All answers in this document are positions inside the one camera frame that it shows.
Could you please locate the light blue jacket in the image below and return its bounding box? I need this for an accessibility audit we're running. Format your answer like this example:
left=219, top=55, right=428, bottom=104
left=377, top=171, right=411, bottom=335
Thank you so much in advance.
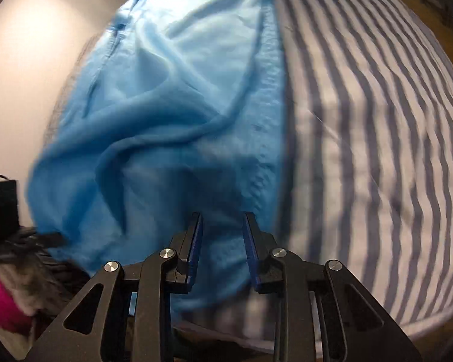
left=24, top=0, right=288, bottom=310

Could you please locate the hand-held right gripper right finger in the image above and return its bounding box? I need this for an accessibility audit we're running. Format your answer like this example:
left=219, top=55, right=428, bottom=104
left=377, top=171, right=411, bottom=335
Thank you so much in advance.
left=242, top=212, right=423, bottom=362

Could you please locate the striped bed sheet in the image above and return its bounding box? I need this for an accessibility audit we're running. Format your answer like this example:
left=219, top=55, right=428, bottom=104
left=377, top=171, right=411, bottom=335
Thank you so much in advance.
left=174, top=0, right=453, bottom=351

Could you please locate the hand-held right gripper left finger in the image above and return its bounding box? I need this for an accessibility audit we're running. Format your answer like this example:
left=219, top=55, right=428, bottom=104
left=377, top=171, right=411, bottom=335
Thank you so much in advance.
left=24, top=212, right=204, bottom=362

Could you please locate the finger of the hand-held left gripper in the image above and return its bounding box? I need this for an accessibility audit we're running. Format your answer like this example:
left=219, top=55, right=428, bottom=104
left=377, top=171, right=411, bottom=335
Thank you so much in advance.
left=30, top=231, right=65, bottom=249

